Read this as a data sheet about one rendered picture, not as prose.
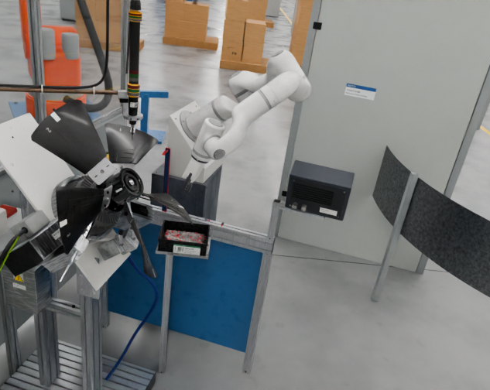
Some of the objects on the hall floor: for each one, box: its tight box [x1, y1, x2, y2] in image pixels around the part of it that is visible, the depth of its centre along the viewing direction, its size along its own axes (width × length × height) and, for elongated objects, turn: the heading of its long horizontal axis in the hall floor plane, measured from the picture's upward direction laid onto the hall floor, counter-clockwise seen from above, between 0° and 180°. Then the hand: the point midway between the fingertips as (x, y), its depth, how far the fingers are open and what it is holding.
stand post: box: [33, 271, 60, 388], centre depth 207 cm, size 4×9×115 cm, turn 150°
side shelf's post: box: [0, 261, 21, 376], centre depth 220 cm, size 4×4×83 cm
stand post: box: [80, 286, 102, 390], centre depth 208 cm, size 4×9×91 cm, turn 150°
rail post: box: [101, 280, 110, 328], centre depth 259 cm, size 4×4×78 cm
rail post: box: [242, 253, 272, 374], centre depth 243 cm, size 4×4×78 cm
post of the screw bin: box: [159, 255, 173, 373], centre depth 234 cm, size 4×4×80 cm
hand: (186, 187), depth 197 cm, fingers closed
